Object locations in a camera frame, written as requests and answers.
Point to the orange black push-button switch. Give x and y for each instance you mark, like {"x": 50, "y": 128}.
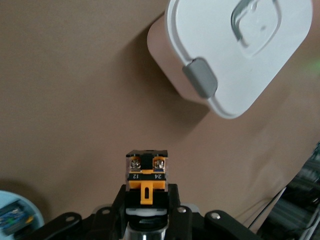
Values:
{"x": 146, "y": 192}

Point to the light blue round plate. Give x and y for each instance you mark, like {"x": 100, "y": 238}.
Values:
{"x": 37, "y": 215}

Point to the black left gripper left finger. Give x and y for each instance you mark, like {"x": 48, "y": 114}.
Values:
{"x": 100, "y": 225}

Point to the white lunch box grey latches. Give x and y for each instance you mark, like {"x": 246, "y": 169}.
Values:
{"x": 225, "y": 62}

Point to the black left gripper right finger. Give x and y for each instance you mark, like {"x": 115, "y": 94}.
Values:
{"x": 195, "y": 225}

